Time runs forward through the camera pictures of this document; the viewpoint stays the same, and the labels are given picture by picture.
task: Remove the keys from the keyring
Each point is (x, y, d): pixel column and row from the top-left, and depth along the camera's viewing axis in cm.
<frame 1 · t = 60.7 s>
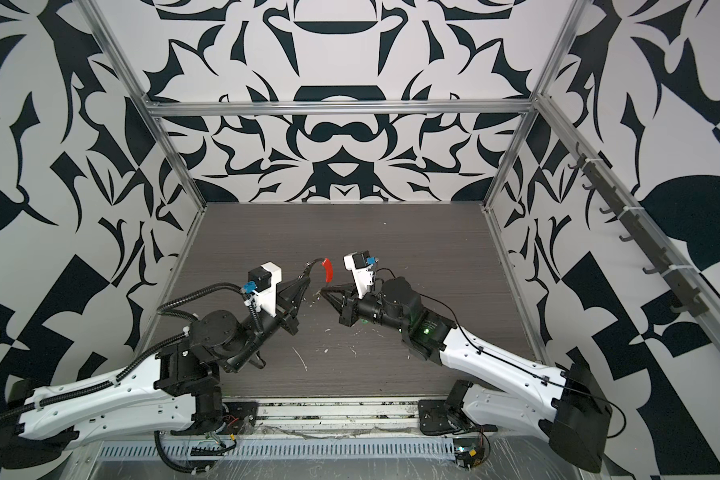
left hand: (306, 276, 59), fingers closed
right hand: (321, 294, 65), fingers closed
red key tag: (328, 267, 66), point 33 cm above the table

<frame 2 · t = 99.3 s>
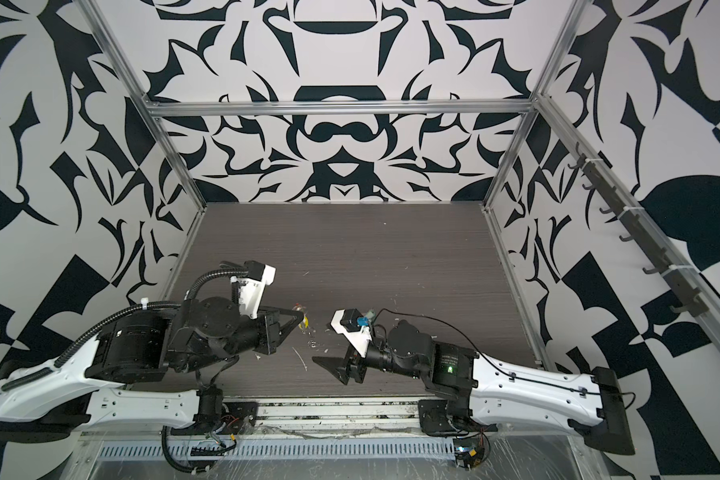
left hand: (304, 313, 54), fingers closed
right hand: (323, 342, 60), fingers open
yellow key tag: (305, 323, 58), point 33 cm above the table
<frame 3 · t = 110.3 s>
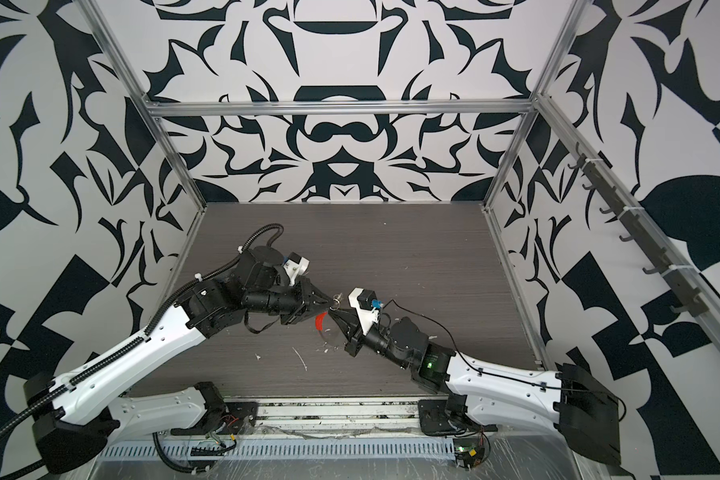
left hand: (336, 297, 64), fingers closed
right hand: (330, 314, 66), fingers closed
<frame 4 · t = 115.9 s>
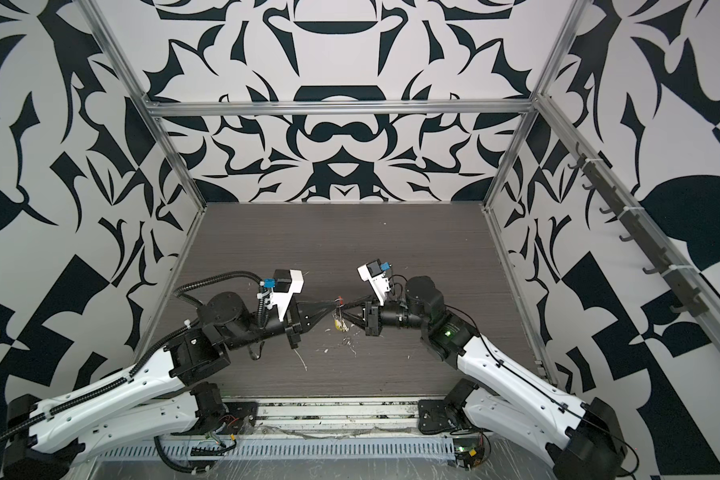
left hand: (334, 299, 58), fingers closed
right hand: (340, 315, 64), fingers closed
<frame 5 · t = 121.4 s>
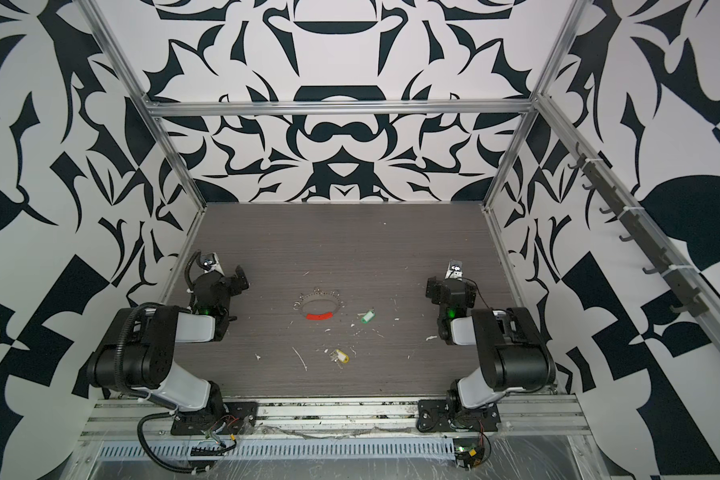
left hand: (220, 266, 92), fingers open
right hand: (453, 277, 94), fingers open
yellow key tag: (342, 356, 86), on the table
green key tag: (368, 317, 93), on the table
